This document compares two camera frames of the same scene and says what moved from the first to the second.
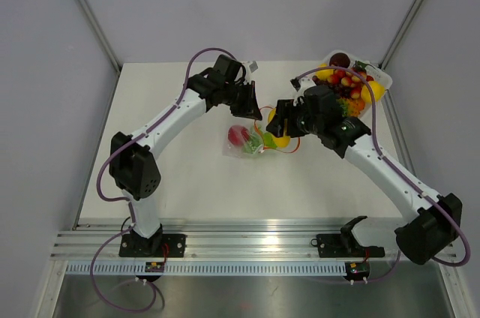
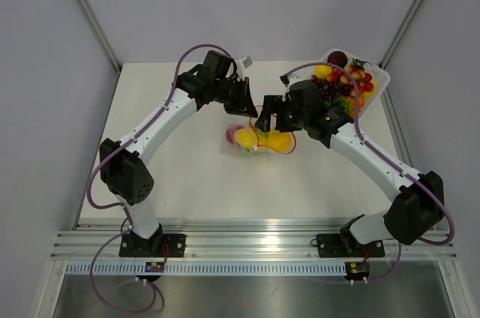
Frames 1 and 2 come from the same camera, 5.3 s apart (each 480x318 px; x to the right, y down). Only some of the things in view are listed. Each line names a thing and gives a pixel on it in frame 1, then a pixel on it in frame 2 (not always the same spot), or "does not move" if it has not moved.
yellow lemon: (378, 91) to (279, 141)
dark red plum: (340, 60) does not move
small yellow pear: (324, 74) does not move
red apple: (238, 134) does not move
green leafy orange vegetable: (350, 106) does not move
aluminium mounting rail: (223, 242) does not move
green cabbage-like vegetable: (268, 140) to (265, 133)
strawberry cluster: (350, 79) does not move
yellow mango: (283, 141) to (247, 137)
